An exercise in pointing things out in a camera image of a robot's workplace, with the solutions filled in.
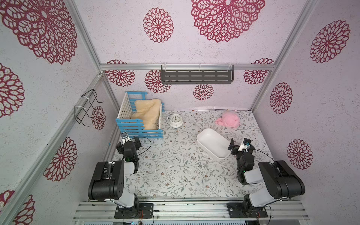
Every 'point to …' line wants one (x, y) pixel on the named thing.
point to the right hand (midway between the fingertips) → (241, 141)
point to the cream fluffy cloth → (148, 110)
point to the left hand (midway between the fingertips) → (128, 139)
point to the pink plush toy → (231, 119)
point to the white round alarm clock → (175, 120)
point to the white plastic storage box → (214, 144)
